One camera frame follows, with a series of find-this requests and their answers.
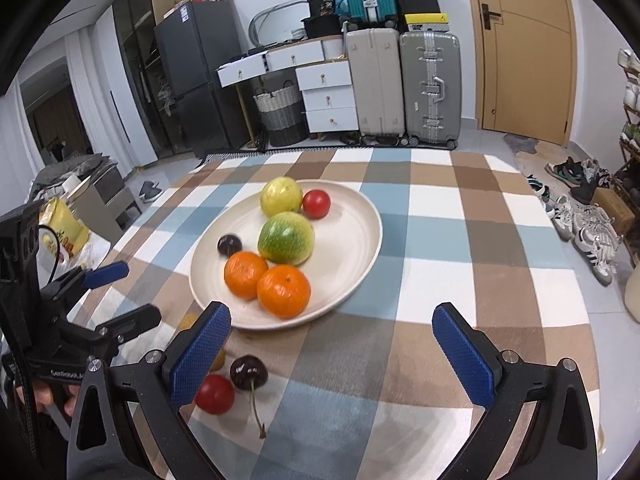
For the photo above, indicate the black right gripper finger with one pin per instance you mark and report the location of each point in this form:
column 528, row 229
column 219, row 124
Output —
column 108, row 336

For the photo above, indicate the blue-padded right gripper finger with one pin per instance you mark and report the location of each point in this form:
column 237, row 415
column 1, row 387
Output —
column 559, row 442
column 104, row 441

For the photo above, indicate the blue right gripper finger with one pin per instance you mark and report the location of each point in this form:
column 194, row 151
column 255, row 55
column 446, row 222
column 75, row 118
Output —
column 81, row 280

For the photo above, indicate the red cherry tomato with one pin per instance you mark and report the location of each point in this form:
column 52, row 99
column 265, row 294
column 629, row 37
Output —
column 216, row 395
column 316, row 204

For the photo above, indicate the dark cherry with stem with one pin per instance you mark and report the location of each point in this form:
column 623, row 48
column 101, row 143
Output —
column 248, row 374

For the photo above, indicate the small orange mandarin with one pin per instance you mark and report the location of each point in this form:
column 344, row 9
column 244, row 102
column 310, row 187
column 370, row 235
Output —
column 242, row 273

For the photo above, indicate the large orange mandarin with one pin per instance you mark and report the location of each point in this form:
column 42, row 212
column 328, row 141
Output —
column 284, row 291

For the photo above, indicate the small green passion fruit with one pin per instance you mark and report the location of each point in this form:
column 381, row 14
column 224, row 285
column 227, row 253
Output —
column 281, row 194

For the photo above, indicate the brown longan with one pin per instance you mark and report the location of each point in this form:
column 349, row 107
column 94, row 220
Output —
column 218, row 362
column 188, row 321

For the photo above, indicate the person's left hand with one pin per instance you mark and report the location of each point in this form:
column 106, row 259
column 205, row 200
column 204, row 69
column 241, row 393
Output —
column 44, row 396

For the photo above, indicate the yellow snack bag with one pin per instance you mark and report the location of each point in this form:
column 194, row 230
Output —
column 66, row 237

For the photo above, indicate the cream round plate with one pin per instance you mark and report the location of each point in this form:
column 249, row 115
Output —
column 335, row 253

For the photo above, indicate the white adidas sneaker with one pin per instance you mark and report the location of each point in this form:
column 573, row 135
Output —
column 598, row 242

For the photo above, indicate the white bin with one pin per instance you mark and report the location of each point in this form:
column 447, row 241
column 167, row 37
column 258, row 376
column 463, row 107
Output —
column 632, row 293

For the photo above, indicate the woven laundry basket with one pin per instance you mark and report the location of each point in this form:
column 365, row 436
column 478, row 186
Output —
column 282, row 114

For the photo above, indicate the shoe rack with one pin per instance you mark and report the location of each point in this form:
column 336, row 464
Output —
column 626, row 180

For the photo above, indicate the black refrigerator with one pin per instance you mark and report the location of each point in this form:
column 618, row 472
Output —
column 194, row 41

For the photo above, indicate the white drawer desk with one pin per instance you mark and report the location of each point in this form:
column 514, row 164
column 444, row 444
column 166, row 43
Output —
column 322, row 75

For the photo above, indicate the silver suitcase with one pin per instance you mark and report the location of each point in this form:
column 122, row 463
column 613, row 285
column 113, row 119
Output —
column 432, row 79

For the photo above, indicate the beige suitcase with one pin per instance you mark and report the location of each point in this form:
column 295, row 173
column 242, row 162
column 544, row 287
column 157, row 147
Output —
column 374, row 63

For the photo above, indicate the wooden door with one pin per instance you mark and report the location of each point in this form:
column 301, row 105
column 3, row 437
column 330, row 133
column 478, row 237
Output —
column 525, row 67

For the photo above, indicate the black storage bin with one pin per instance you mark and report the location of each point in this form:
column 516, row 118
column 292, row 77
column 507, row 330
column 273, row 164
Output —
column 322, row 26

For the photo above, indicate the yellow black box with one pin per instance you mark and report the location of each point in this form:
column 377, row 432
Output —
column 421, row 22

